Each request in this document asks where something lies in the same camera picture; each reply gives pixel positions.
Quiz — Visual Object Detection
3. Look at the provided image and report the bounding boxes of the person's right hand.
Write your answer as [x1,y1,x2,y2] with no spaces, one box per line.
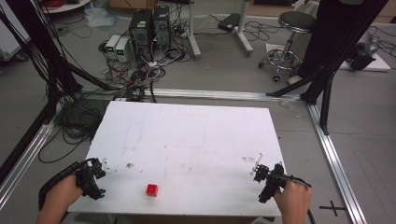
[273,179,313,224]

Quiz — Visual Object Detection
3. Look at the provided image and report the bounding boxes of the flat black box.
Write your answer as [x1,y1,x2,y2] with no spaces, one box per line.
[217,12,242,34]

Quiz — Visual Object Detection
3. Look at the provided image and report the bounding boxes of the large black computer tower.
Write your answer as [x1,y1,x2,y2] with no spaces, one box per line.
[128,8,154,62]

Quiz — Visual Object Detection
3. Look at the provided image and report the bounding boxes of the white power supply box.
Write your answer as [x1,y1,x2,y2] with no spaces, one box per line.
[105,34,121,60]
[114,37,131,63]

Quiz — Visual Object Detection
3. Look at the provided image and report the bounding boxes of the round white table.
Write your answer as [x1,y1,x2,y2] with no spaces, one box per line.
[39,0,93,15]

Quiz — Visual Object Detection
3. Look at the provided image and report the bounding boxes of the aluminium frame rail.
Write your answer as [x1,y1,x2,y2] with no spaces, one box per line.
[306,103,369,224]
[0,119,57,211]
[78,86,304,103]

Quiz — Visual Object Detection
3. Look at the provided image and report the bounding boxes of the person's left hand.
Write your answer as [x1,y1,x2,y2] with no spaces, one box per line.
[39,173,84,220]

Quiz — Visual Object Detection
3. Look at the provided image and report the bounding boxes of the black frame strut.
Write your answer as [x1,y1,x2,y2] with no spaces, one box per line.
[319,72,336,135]

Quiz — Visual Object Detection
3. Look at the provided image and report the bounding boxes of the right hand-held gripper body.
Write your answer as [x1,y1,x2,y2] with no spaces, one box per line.
[253,162,292,204]

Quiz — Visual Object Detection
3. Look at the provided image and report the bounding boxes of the slim black computer tower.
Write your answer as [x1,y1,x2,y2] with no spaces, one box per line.
[151,5,172,49]

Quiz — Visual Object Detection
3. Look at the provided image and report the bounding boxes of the tangle of floor cables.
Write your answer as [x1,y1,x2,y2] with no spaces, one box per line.
[97,40,188,104]

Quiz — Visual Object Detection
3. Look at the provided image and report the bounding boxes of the grey machine on white board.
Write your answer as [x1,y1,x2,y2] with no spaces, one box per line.
[339,29,392,73]

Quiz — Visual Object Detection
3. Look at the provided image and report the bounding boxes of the clear plastic bag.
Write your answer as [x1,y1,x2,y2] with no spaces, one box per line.
[84,7,120,30]

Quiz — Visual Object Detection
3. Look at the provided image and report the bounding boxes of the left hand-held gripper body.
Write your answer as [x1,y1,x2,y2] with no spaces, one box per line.
[75,157,106,201]

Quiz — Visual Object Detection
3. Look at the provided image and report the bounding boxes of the black round stool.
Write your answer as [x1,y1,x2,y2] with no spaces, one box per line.
[257,10,318,84]

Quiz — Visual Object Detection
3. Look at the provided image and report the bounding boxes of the red cube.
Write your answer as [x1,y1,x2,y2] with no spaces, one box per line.
[146,183,159,198]

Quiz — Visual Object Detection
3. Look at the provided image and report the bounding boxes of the white desk leg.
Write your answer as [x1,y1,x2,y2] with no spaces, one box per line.
[235,0,255,58]
[186,0,203,61]

